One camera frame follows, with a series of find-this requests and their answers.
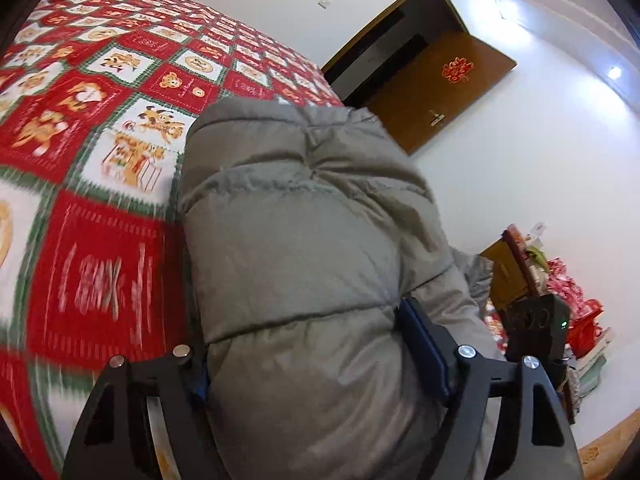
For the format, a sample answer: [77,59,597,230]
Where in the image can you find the brown wooden cabinet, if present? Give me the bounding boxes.
[480,224,539,310]

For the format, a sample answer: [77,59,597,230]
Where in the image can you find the red double happiness sticker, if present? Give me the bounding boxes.
[440,56,475,84]

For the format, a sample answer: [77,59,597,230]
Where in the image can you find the brown wooden door frame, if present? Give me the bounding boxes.
[319,0,471,109]

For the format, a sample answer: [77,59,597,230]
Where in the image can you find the grey quilted down jacket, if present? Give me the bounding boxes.
[178,98,499,479]

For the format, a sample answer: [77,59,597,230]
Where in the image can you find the red Christmas patchwork bedspread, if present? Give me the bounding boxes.
[1,0,340,479]

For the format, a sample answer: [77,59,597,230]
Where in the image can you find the brown wooden door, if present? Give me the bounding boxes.
[367,32,516,154]

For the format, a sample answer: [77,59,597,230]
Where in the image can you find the silver door handle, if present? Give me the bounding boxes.
[430,110,446,127]

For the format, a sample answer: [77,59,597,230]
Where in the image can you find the red patterned bag pile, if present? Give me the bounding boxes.
[525,245,612,399]

